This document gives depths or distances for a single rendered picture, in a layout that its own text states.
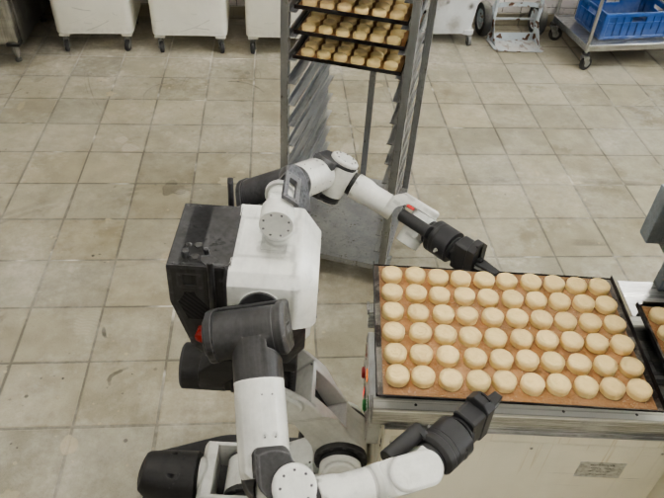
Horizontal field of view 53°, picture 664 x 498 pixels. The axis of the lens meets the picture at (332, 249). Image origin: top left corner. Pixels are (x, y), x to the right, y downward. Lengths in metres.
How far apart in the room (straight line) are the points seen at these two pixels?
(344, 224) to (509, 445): 1.73
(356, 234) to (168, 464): 1.46
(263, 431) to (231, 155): 2.82
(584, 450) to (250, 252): 0.90
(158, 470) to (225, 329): 0.94
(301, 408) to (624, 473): 0.79
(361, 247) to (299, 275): 1.74
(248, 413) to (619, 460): 0.95
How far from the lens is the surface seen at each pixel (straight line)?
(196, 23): 4.91
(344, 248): 3.01
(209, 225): 1.40
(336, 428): 1.77
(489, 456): 1.68
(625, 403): 1.55
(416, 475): 1.26
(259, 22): 4.88
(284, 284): 1.29
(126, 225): 3.43
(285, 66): 2.52
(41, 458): 2.63
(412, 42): 2.37
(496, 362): 1.49
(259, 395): 1.18
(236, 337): 1.20
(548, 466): 1.75
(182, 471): 2.07
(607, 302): 1.72
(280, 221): 1.27
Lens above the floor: 2.12
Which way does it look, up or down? 41 degrees down
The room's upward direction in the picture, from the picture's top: 4 degrees clockwise
